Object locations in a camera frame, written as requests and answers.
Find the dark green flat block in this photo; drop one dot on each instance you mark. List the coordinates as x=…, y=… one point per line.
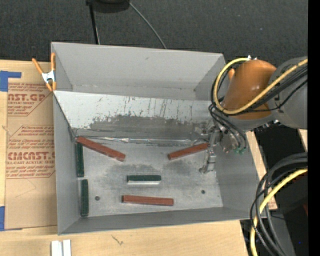
x=84, y=197
x=80, y=160
x=143, y=178

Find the grey metal bin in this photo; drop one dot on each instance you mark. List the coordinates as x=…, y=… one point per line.
x=150, y=120

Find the brown cardboard board red print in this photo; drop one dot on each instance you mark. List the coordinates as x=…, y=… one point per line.
x=30, y=175

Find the red-brown flat block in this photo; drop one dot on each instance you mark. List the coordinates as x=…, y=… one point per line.
x=147, y=200
x=100, y=148
x=187, y=151

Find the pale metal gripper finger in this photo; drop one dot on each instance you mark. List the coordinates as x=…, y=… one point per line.
x=205, y=163
x=212, y=162

